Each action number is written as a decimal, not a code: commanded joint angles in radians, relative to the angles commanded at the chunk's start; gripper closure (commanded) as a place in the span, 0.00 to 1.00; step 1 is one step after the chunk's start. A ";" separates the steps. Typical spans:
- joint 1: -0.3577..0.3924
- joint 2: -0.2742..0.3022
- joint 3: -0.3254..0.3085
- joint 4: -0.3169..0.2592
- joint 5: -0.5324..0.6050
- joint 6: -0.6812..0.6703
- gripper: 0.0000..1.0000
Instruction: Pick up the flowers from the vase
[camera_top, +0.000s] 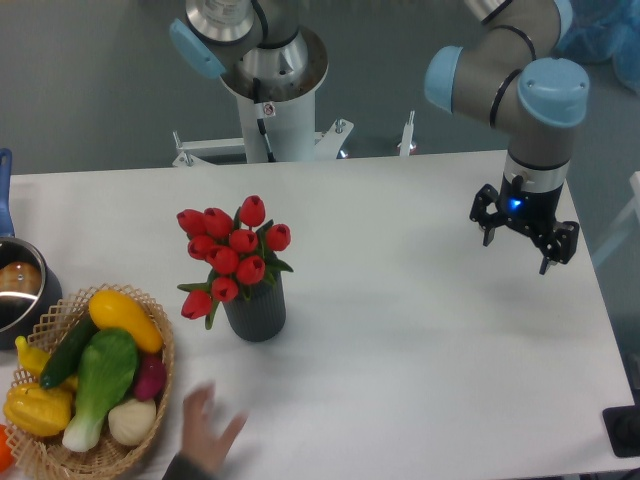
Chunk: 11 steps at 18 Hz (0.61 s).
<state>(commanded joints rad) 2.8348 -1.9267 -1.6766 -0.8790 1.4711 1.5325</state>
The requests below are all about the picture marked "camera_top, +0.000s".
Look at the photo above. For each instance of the green cucumber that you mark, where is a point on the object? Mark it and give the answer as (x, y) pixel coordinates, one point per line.
(65, 360)

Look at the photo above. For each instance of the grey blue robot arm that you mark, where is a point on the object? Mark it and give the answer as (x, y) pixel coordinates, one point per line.
(512, 82)

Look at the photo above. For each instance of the dark sleeve forearm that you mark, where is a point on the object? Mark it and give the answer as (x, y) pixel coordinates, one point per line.
(182, 467)

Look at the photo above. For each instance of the black device at table edge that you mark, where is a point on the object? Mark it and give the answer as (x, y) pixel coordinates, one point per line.
(622, 425)

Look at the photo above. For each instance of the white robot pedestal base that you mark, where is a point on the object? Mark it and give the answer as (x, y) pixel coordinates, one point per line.
(278, 118)

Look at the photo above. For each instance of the person's hand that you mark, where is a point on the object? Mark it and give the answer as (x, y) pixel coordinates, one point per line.
(200, 443)

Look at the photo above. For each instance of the yellow banana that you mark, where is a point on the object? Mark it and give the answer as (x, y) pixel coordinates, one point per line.
(37, 362)

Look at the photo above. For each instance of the white garlic bulb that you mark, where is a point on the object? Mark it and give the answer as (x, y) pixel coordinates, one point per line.
(131, 421)

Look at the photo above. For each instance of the orange fruit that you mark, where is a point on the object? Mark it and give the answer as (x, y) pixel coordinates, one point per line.
(6, 457)

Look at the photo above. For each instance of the dark pot with blue handle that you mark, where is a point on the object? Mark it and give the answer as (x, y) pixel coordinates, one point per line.
(28, 285)

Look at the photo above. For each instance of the green bok choy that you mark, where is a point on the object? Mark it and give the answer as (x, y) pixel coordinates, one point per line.
(106, 370)

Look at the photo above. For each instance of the woven wicker basket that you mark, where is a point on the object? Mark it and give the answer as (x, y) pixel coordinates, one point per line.
(47, 458)

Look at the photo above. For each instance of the yellow squash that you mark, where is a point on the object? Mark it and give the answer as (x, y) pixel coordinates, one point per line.
(112, 309)

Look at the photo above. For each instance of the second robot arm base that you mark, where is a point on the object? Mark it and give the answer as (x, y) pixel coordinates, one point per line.
(260, 39)

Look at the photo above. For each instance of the yellow bell pepper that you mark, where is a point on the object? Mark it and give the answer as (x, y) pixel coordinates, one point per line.
(40, 412)

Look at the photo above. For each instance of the red tulip bouquet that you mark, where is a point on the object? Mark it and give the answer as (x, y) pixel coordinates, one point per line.
(241, 251)

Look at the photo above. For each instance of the blue plastic bag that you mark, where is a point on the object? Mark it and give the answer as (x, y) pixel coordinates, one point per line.
(605, 32)

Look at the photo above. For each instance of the dark grey ribbed vase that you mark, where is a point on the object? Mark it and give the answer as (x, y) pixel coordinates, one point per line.
(261, 317)

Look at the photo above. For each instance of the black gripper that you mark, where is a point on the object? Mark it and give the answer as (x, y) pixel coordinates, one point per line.
(527, 213)

